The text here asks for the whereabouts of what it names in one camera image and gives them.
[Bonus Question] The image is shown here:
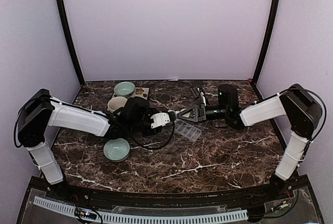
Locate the black front rail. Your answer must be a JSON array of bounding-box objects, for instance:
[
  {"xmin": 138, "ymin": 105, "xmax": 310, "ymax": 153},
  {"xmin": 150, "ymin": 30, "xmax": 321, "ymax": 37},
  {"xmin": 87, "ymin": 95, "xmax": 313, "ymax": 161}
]
[{"xmin": 31, "ymin": 176, "xmax": 310, "ymax": 210}]

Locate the clear plastic pill organizer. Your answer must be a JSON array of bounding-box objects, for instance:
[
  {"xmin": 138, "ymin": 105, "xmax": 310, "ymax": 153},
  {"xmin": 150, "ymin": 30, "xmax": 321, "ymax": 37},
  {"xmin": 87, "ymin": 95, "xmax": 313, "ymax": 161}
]
[{"xmin": 175, "ymin": 120, "xmax": 207, "ymax": 141}]

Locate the celadon bowl front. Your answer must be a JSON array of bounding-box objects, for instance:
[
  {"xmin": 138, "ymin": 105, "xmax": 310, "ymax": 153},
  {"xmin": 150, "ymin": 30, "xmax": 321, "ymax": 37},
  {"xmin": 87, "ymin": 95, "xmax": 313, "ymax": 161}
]
[{"xmin": 103, "ymin": 138, "xmax": 130, "ymax": 162}]

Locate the right black frame post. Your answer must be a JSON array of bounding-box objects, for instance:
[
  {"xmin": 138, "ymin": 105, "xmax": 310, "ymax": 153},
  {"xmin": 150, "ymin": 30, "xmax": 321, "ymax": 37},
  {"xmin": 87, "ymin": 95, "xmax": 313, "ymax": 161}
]
[{"xmin": 252, "ymin": 0, "xmax": 279, "ymax": 85}]

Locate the square floral plate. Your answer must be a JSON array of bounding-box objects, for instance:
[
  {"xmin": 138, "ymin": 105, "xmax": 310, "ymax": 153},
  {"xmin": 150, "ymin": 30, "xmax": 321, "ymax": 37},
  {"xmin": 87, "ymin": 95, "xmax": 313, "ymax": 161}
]
[{"xmin": 123, "ymin": 87, "xmax": 149, "ymax": 100}]

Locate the black frame post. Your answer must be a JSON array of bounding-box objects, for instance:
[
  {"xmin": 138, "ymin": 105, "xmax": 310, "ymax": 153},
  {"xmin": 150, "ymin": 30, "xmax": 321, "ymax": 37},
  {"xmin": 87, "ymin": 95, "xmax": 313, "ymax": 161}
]
[
  {"xmin": 56, "ymin": 0, "xmax": 85, "ymax": 86},
  {"xmin": 252, "ymin": 0, "xmax": 279, "ymax": 85}
]

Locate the white ceramic mug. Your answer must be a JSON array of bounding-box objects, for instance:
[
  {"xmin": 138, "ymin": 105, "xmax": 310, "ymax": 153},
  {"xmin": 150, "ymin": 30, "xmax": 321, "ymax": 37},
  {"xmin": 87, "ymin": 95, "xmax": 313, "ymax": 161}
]
[{"xmin": 107, "ymin": 96, "xmax": 127, "ymax": 112}]

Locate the celadon bowl on plate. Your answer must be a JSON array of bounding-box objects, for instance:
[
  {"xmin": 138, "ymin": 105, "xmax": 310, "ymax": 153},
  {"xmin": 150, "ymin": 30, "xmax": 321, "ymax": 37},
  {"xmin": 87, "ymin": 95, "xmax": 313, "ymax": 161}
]
[{"xmin": 113, "ymin": 82, "xmax": 135, "ymax": 98}]

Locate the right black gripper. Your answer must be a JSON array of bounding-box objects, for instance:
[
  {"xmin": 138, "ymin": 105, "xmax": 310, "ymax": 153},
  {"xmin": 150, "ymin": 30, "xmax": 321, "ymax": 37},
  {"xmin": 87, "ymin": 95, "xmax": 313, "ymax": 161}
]
[{"xmin": 177, "ymin": 103, "xmax": 229, "ymax": 124}]

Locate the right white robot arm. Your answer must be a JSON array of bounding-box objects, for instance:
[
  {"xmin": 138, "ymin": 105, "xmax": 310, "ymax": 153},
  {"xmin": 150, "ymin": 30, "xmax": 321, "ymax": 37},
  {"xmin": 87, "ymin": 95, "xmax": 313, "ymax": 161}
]
[{"xmin": 176, "ymin": 84, "xmax": 326, "ymax": 200}]

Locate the white slotted cable duct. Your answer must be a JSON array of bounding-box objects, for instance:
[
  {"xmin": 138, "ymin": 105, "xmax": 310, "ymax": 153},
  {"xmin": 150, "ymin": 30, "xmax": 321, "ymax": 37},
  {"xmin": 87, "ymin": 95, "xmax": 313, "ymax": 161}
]
[{"xmin": 33, "ymin": 196, "xmax": 248, "ymax": 223}]

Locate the left black frame post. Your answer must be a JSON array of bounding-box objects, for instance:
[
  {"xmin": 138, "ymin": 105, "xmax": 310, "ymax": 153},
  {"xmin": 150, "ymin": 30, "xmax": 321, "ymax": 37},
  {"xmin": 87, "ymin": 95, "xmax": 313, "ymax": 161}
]
[{"xmin": 56, "ymin": 0, "xmax": 85, "ymax": 86}]

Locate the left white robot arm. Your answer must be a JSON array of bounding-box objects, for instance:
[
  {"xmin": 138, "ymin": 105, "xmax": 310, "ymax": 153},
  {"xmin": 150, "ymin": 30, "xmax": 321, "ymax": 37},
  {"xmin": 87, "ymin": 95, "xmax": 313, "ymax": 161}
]
[{"xmin": 14, "ymin": 89, "xmax": 171, "ymax": 201}]

